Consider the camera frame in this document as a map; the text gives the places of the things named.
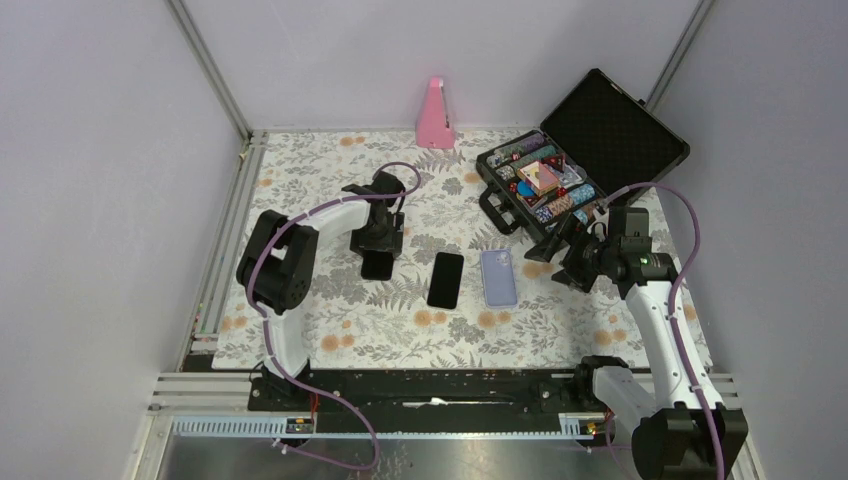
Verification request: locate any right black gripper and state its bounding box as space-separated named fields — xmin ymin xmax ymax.
xmin=524 ymin=213 xmax=619 ymax=294

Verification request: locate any playing card deck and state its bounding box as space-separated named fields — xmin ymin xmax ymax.
xmin=517 ymin=161 xmax=560 ymax=196

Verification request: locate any pink metronome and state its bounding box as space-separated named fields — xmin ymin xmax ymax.
xmin=415 ymin=76 xmax=456 ymax=150

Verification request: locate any black poker chip case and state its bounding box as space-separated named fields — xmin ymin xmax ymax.
xmin=475 ymin=68 xmax=690 ymax=242

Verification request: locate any floral table mat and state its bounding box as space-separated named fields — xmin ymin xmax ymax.
xmin=248 ymin=130 xmax=648 ymax=369

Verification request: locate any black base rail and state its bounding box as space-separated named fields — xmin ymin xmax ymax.
xmin=247 ymin=367 xmax=609 ymax=434

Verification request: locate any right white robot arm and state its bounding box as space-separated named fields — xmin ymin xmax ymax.
xmin=525 ymin=207 xmax=748 ymax=479

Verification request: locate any lilac phone case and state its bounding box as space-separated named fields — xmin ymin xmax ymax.
xmin=480 ymin=249 xmax=518 ymax=309

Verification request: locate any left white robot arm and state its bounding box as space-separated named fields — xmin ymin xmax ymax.
xmin=236 ymin=171 xmax=408 ymax=411

